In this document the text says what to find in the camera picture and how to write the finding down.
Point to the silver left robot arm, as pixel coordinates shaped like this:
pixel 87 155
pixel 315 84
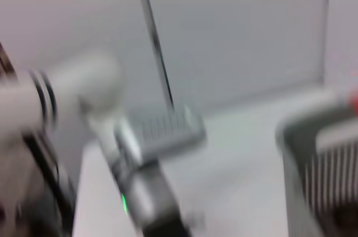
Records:
pixel 84 80

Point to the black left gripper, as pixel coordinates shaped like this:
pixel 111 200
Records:
pixel 165 206

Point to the grey-green perforated storage bin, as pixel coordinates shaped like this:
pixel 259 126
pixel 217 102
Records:
pixel 296 164

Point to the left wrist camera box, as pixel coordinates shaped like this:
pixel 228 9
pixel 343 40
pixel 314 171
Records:
pixel 167 130

